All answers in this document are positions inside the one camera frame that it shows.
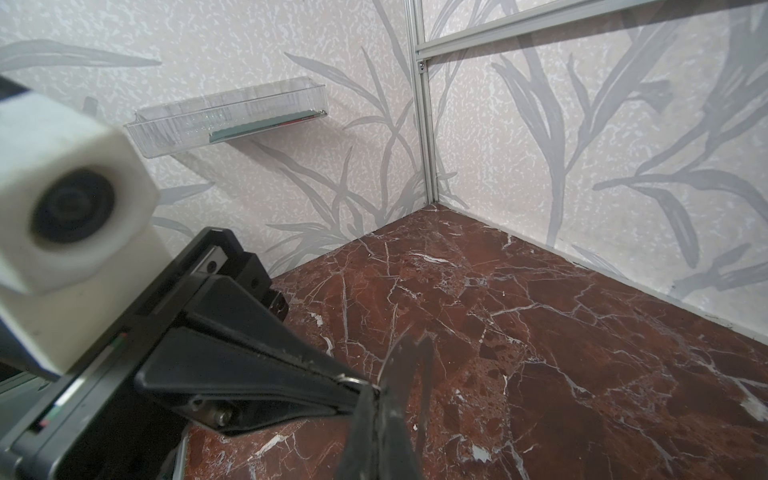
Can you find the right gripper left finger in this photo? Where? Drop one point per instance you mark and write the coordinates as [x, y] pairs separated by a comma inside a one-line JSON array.
[[362, 451]]

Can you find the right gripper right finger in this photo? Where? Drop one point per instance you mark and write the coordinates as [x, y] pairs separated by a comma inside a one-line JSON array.
[[409, 364]]

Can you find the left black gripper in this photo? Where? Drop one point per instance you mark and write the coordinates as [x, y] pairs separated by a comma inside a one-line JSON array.
[[119, 411]]

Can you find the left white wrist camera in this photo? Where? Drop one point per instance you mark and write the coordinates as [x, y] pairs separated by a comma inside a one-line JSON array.
[[77, 242]]

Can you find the clear plastic wall tray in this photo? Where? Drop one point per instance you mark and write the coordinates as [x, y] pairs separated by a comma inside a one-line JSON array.
[[205, 120]]

